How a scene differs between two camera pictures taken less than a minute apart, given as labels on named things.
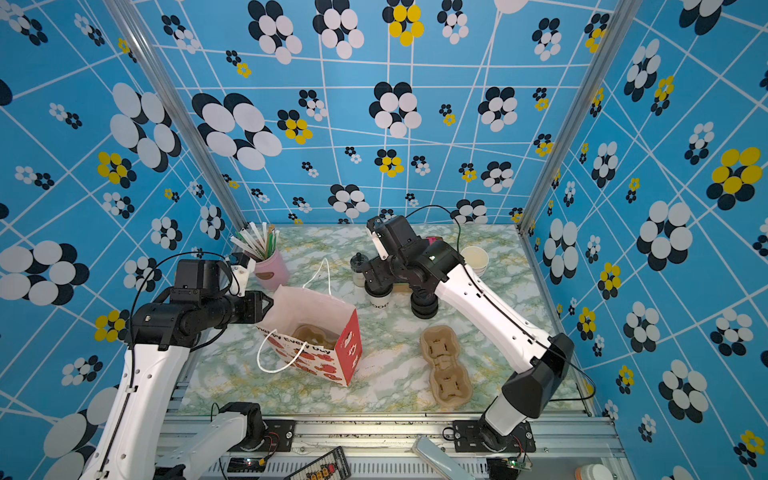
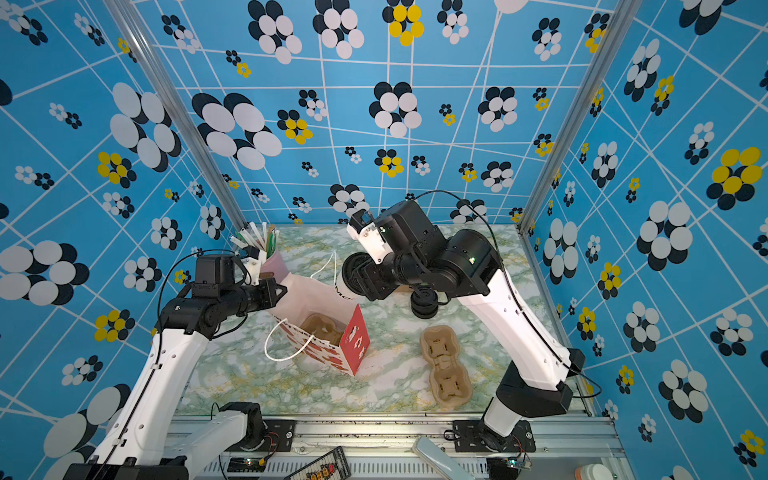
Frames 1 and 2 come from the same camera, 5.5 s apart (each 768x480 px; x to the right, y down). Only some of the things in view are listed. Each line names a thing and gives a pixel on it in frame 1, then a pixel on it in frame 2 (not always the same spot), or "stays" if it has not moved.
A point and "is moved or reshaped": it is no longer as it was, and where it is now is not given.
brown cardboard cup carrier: (316, 334) is moved or reshaped
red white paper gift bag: (317, 332) is moved or reshaped
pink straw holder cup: (272, 271) stays
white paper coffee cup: (380, 302) is moved or reshaped
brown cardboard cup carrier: (450, 382) stays
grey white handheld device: (440, 460) stays
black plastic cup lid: (385, 290) is moved or reshaped
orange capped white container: (593, 472) stays
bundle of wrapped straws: (259, 245) stays
